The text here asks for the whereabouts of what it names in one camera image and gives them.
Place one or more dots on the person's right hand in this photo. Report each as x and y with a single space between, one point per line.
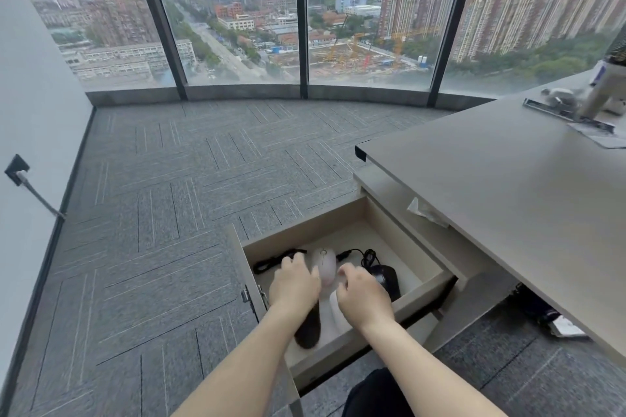
364 298

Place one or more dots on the person's left hand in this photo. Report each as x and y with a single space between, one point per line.
292 288

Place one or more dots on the person's right thumb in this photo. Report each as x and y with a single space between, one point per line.
340 290

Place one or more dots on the person's left thumb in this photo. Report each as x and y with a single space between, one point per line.
317 281

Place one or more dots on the person's left forearm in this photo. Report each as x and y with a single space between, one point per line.
244 365

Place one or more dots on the person's right forearm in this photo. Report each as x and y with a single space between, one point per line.
420 372

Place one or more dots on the white computer mouse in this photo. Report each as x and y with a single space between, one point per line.
326 261

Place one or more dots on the white oblong pad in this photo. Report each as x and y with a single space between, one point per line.
337 316

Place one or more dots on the black computer mouse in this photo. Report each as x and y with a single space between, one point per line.
389 280

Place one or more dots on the black oblong pad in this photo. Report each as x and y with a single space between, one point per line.
308 333

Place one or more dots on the beige open drawer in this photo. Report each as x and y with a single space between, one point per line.
396 240

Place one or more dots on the person's black trousers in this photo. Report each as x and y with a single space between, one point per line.
379 394

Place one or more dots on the white crumpled tissue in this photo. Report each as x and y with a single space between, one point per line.
424 212

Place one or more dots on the beige drawer cabinet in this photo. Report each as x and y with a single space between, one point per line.
469 255

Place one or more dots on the black bag under desk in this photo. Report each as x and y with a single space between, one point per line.
533 305

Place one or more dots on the grey office desk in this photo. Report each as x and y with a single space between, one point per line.
503 187

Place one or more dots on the white paper under desk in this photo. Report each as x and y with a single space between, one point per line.
570 327

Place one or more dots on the grey metal stand base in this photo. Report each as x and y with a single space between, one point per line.
552 112

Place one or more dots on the small grey white object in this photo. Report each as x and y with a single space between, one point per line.
560 97

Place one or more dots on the dark window frame post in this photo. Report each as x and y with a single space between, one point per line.
301 21
454 25
157 21

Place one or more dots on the black wall socket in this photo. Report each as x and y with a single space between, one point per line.
15 168

